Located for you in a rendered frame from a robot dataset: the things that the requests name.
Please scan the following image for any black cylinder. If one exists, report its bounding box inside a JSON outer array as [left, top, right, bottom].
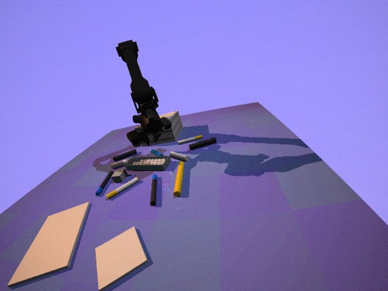
[[113, 149, 137, 162], [189, 137, 216, 150]]

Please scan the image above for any grey keyboard with tan keys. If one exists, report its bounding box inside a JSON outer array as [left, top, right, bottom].
[[125, 156, 171, 171]]

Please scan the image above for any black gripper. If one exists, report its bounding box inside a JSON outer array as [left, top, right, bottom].
[[127, 116, 172, 146]]

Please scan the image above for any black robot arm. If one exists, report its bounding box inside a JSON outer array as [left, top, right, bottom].
[[116, 40, 163, 133]]

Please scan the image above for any black marker with blue cap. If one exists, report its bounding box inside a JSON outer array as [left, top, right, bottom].
[[150, 174, 157, 206], [95, 170, 113, 196]]

